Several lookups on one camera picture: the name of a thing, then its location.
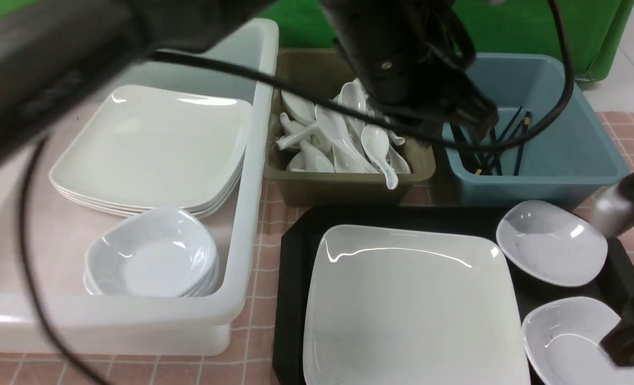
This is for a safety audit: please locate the white ceramic soup spoon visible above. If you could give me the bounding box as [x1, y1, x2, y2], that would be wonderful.
[361, 125, 399, 190]

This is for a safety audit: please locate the olive green spoon bin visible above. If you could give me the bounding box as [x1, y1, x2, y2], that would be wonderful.
[264, 48, 436, 206]

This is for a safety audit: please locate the white spoon centre pile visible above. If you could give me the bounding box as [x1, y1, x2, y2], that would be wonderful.
[315, 105, 378, 174]

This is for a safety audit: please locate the small white bowl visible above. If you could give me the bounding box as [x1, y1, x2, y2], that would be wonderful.
[522, 296, 634, 384]
[495, 200, 608, 288]

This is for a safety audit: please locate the pink checkered tablecloth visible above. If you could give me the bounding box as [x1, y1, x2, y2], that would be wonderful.
[0, 112, 634, 384]

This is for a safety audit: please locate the stack of small white bowls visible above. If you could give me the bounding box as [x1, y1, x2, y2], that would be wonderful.
[83, 207, 220, 297]

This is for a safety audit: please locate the large white plastic tub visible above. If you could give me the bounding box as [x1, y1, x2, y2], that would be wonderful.
[0, 18, 280, 357]

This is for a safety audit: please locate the green backdrop cloth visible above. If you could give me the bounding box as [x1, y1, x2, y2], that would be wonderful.
[0, 1, 628, 97]

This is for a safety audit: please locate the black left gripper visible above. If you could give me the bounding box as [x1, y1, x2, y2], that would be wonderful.
[319, 1, 499, 141]

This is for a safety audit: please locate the white spoon pile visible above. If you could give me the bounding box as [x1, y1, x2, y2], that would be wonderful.
[281, 90, 315, 126]
[315, 105, 378, 174]

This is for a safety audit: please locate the large white square plate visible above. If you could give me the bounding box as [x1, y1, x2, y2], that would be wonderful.
[303, 225, 531, 384]

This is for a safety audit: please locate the stack of white square plates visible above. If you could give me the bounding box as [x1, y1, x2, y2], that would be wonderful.
[49, 84, 253, 218]

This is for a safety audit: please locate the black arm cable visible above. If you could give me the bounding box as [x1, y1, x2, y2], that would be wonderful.
[18, 0, 575, 385]

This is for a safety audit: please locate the blue plastic chopstick bin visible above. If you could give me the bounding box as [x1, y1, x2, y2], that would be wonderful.
[446, 53, 628, 209]

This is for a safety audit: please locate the black chopstick in bin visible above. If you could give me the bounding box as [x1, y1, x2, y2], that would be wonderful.
[484, 127, 503, 176]
[513, 111, 532, 176]

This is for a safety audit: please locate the white spoon left pile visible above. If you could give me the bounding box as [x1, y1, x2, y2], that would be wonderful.
[281, 90, 315, 126]

